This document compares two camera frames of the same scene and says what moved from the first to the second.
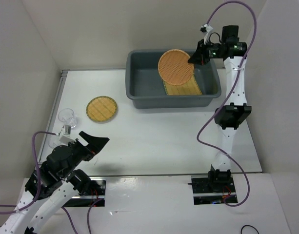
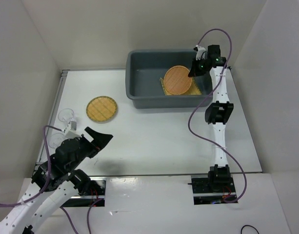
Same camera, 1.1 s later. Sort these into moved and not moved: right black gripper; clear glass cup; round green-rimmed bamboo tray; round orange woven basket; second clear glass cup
Moved: right black gripper; round orange woven basket
Not moved: round green-rimmed bamboo tray; clear glass cup; second clear glass cup
